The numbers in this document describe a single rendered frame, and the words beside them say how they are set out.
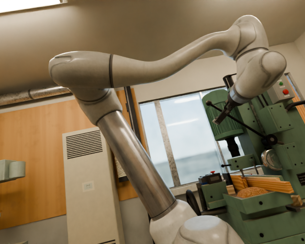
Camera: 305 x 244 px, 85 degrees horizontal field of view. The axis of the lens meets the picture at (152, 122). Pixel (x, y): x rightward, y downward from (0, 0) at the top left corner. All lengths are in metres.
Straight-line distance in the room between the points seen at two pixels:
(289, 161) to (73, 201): 1.96
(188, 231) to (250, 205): 0.52
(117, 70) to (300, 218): 0.97
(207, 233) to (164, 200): 0.20
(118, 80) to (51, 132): 2.32
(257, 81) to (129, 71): 0.38
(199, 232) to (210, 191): 0.68
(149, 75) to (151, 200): 0.38
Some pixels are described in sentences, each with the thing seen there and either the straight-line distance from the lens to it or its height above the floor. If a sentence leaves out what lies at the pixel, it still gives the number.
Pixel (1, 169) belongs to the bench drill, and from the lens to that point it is 2.41.
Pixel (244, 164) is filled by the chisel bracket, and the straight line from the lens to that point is 1.14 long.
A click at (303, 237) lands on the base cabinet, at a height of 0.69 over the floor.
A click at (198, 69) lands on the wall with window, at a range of 2.93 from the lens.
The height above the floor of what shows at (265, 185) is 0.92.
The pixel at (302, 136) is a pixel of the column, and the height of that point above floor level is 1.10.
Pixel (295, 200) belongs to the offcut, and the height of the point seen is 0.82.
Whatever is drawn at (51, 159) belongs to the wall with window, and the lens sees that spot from 2.67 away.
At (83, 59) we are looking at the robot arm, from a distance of 0.52.
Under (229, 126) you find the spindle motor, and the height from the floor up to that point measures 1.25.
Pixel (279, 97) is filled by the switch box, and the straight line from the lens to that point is 1.20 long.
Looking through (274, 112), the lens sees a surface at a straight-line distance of 1.12.
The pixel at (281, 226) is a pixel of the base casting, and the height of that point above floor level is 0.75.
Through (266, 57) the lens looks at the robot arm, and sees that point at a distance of 0.60.
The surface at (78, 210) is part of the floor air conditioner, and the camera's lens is 2.19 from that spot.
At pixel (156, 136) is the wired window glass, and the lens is 2.44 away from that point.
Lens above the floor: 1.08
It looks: 17 degrees up
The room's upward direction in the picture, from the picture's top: 13 degrees counter-clockwise
